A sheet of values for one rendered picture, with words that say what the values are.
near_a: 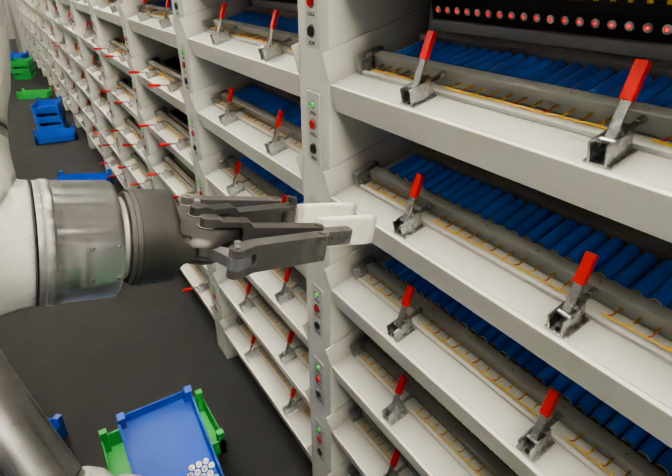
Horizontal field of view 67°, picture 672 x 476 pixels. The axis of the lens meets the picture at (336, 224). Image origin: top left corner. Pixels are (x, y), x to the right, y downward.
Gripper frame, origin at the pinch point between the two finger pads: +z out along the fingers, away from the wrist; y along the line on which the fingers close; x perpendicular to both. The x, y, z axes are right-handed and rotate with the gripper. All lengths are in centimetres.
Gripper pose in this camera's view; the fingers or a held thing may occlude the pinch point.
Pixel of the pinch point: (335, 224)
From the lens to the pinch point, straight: 50.3
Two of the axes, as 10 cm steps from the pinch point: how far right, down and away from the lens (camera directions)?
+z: 8.2, -0.5, 5.7
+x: 1.8, -9.2, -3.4
